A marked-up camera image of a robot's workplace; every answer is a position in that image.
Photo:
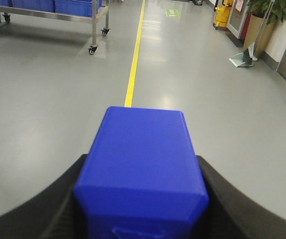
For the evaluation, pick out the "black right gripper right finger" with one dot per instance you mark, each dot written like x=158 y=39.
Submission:
x=233 y=215

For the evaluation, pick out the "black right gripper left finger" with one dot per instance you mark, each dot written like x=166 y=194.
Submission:
x=51 y=214

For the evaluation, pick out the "blue plastic parts container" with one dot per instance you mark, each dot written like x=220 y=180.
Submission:
x=141 y=178

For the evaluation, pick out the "grey dustpan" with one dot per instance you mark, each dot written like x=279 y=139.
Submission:
x=245 y=58

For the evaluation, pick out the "yellow mop bucket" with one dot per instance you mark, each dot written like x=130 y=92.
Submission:
x=222 y=14

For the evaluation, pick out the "stainless steel cart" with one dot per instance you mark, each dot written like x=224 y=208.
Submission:
x=46 y=9

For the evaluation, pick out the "potted green plant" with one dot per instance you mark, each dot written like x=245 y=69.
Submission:
x=263 y=16

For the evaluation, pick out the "blue crate on cart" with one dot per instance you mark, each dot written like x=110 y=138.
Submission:
x=74 y=7

